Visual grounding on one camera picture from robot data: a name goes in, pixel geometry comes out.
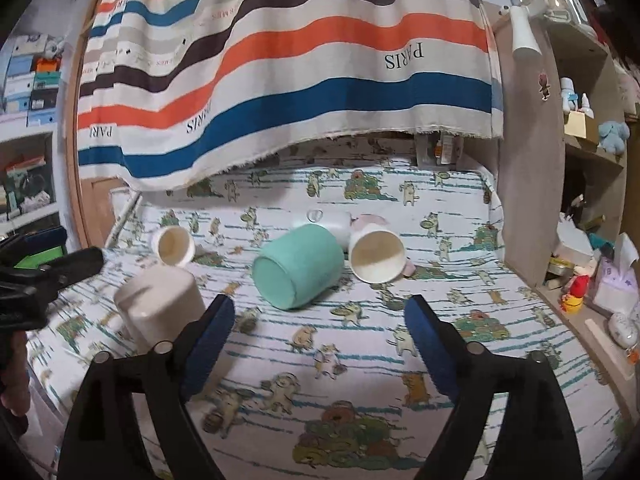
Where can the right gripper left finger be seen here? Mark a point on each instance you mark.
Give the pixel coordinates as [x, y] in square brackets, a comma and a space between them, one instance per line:
[103, 440]

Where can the red yellow toy figure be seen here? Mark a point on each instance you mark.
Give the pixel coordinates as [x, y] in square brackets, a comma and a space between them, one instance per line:
[574, 297]

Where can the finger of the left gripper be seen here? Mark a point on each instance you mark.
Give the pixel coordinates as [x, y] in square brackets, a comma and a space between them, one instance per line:
[20, 246]
[71, 268]

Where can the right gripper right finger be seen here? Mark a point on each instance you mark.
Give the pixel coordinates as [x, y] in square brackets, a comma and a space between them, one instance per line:
[536, 439]

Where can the purple tissue box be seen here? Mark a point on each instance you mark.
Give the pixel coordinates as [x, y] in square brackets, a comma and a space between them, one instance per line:
[617, 288]

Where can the wooden shelf unit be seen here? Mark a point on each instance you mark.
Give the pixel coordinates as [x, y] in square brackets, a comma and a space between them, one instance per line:
[537, 160]

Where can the beige ceramic cup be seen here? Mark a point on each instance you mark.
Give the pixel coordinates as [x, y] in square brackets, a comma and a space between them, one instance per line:
[158, 303]

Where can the white cup with pink base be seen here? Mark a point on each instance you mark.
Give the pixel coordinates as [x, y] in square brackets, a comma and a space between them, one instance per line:
[173, 245]

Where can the stacked storage boxes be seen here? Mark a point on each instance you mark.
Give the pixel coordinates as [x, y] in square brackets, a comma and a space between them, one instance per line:
[31, 80]

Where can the teal ceramic mug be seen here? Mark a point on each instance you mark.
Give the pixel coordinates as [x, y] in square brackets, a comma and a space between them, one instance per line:
[292, 270]

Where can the person's left hand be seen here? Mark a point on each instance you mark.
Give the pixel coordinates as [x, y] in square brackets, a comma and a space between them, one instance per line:
[16, 397]

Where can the white cup with logo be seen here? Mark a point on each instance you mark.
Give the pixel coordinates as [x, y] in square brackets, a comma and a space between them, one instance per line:
[336, 222]

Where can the striped Paris fabric curtain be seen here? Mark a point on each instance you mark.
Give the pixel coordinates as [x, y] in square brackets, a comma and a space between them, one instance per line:
[173, 91]

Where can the white wall lamp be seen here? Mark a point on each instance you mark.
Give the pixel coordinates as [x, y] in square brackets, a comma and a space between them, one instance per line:
[524, 43]

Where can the blue plush toy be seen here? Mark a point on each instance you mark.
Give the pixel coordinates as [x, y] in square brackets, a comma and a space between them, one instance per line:
[613, 137]

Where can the white pink mug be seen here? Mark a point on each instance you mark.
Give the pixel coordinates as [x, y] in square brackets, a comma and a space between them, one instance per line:
[376, 254]

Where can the cartoon cat bed sheet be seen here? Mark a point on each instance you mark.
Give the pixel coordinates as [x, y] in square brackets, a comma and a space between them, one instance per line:
[337, 389]

